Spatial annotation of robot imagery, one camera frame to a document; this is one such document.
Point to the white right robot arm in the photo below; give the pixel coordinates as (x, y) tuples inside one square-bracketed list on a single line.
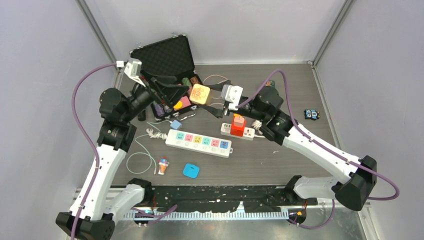
[(351, 181)]

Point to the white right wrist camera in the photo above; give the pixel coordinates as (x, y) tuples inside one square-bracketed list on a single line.
[(231, 93)]

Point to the ice cream toy figure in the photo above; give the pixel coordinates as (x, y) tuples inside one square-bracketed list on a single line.
[(163, 163)]

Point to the light blue charger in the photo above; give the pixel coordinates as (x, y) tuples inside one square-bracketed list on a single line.
[(175, 125)]

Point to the dark green cube socket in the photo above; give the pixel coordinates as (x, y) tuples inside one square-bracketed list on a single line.
[(270, 83)]

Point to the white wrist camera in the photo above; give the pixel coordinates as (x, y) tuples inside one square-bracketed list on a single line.
[(132, 69), (231, 93)]

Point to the small white USB power strip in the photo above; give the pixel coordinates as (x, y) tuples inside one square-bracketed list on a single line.
[(248, 133)]

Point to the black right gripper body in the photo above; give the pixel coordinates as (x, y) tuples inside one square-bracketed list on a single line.
[(247, 109)]

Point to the black poker chip case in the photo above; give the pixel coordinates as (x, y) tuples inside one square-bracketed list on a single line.
[(170, 57)]

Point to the blue square case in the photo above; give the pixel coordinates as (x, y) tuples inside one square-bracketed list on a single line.
[(191, 171)]

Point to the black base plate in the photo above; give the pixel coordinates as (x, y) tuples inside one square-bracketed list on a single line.
[(223, 198)]

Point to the pink USB charger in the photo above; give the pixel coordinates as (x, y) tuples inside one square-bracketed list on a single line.
[(238, 120)]

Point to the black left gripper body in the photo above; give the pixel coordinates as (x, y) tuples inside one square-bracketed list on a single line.
[(151, 84)]

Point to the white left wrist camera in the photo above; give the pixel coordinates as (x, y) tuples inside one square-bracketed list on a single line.
[(132, 69)]

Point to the beige cube socket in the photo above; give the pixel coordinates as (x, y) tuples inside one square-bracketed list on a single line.
[(200, 94)]

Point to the small blue black toy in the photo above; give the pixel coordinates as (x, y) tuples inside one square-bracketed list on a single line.
[(311, 114)]

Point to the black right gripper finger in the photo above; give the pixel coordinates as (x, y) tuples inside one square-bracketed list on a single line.
[(216, 112), (217, 87)]

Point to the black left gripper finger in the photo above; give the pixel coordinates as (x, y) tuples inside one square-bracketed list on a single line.
[(164, 79), (170, 94)]

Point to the red cube socket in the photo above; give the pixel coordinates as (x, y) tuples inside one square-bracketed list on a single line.
[(237, 131)]

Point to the long white colourful power strip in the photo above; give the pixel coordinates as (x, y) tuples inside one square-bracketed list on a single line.
[(199, 143)]

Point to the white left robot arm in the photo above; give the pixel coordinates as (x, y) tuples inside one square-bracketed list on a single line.
[(91, 216)]

